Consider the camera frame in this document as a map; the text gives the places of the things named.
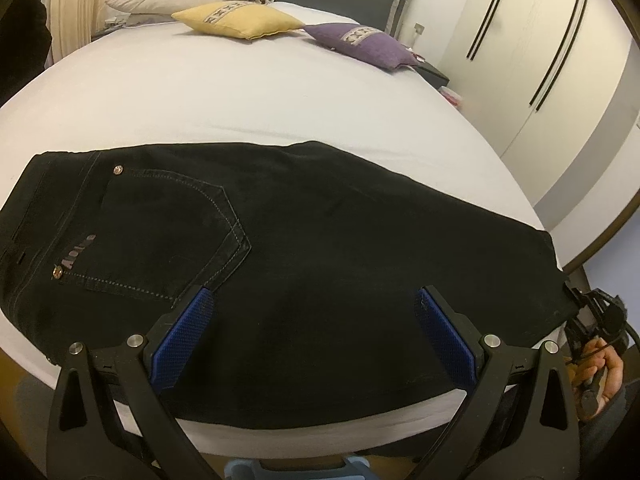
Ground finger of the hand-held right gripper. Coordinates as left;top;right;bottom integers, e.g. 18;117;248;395
561;282;585;322

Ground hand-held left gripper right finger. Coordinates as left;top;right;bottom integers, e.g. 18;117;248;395
407;286;594;480

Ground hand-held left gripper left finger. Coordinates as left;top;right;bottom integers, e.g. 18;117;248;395
46;285;217;480

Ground black pants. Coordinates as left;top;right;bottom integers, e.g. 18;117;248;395
0;141;576;431

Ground person's right forearm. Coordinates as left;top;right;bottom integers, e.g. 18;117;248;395
580;377;640;467

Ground person's right hand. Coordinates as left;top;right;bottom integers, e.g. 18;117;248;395
572;337;626;418

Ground white bed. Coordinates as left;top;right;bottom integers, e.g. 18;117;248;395
0;0;558;461

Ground dark nightstand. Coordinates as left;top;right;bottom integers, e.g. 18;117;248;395
412;57;450;88

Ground purple patterned cushion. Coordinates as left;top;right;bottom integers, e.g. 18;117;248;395
302;22;421;71

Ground yellow patterned cushion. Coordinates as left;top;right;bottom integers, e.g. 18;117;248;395
171;1;307;41

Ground black hanging garment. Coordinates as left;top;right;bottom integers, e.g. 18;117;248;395
0;0;53;106

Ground white pillow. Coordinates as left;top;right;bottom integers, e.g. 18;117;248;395
265;1;322;27

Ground cream curtain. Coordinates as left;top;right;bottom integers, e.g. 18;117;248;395
42;0;113;61

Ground white wardrobe with black handles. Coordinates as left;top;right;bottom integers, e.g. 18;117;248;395
430;0;640;226

